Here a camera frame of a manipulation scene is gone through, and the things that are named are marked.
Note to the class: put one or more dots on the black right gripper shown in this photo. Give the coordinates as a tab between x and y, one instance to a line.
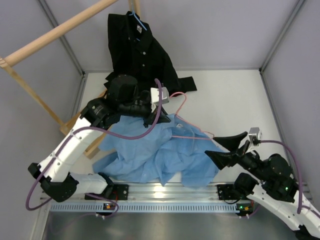
221	160

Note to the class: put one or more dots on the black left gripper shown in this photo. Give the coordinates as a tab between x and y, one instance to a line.
151	117

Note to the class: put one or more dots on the pink wire hanger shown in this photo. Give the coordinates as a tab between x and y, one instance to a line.
180	93

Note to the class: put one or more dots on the light blue shirt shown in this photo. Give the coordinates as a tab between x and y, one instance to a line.
169	148

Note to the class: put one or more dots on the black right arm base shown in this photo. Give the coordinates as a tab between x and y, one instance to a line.
234	192

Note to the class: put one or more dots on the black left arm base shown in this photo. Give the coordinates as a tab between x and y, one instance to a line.
114	192

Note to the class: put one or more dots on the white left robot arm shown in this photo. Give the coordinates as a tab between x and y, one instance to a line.
122	98

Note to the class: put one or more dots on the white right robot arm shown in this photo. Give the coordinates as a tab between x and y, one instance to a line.
270	183

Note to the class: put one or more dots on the black button shirt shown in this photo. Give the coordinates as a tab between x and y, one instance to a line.
145	60

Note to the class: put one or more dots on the wooden clothes rack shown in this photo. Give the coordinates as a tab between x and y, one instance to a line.
27	131

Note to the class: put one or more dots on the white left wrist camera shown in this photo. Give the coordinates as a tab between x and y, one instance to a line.
156	96

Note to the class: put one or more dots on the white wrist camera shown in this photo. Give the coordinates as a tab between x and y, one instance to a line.
255	136
156	96

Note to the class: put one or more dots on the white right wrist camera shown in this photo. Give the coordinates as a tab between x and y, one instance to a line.
255	136

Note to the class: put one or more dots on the aluminium mounting rail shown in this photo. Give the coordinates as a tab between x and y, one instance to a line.
172	192

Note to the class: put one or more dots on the blue wire hanger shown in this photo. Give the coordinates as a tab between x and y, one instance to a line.
136	26

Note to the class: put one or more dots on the slotted grey cable duct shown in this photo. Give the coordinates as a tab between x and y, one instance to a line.
139	207

